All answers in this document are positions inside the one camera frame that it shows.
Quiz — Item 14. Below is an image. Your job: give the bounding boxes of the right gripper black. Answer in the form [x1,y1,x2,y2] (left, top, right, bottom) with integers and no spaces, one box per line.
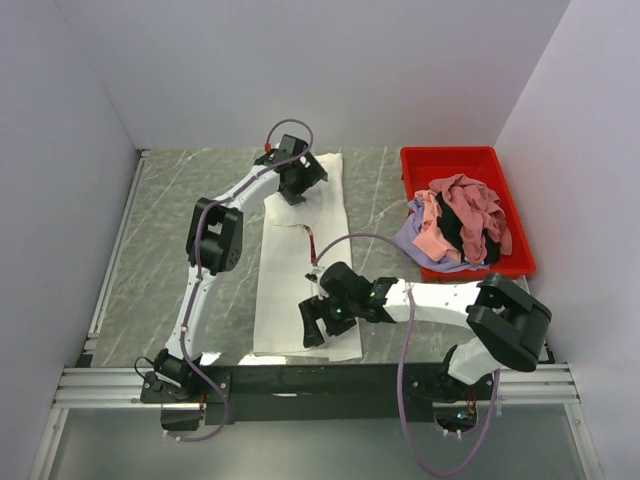
[299,291,359,349]

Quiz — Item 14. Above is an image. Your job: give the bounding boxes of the white t shirt red print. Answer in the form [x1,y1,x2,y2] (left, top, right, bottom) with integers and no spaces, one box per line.
[253,153,362,362]

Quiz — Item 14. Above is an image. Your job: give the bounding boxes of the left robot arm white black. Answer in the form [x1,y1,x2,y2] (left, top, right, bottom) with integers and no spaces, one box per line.
[153,134,328,402]

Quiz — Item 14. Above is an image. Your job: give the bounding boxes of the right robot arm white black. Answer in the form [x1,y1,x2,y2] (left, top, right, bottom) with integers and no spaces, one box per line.
[298,262,552,399]

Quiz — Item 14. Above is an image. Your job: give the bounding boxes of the lavender t shirt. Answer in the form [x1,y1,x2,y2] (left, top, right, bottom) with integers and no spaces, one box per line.
[393,197,491,274]

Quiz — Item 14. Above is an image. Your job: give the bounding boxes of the red plastic bin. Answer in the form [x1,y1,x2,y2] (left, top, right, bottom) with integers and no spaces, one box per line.
[400,146,537,279]

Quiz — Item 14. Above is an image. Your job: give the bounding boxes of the light pink t shirt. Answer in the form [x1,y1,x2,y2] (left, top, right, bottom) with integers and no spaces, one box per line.
[413,190,462,263]

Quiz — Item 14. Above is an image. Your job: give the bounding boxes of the black base crossbar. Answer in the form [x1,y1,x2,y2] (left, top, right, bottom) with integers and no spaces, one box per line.
[140,363,492,431]

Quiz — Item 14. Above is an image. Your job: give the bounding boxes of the black t shirt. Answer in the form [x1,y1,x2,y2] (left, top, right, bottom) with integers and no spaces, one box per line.
[435,193,501,265]

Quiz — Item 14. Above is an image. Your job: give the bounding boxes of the dusty pink t shirt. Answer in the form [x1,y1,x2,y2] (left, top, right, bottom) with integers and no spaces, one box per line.
[429,174,513,266]

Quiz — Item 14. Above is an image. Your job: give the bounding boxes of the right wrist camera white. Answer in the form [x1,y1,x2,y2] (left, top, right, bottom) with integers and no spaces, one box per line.
[305,266,328,298]

